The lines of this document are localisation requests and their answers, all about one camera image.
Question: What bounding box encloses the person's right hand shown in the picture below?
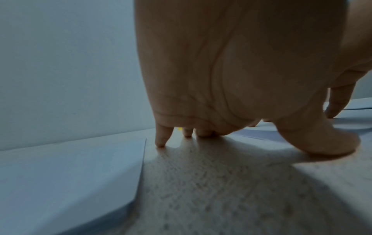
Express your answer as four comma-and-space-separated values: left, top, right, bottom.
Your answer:
323, 0, 372, 120

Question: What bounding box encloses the stack of white paper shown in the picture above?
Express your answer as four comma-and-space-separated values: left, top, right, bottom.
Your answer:
0, 137, 147, 235

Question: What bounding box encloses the person's left hand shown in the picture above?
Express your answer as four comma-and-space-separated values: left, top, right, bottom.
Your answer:
134, 0, 362, 156

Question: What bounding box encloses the glued white paper sheet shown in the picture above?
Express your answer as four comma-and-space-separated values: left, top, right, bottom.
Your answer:
231, 97, 372, 144

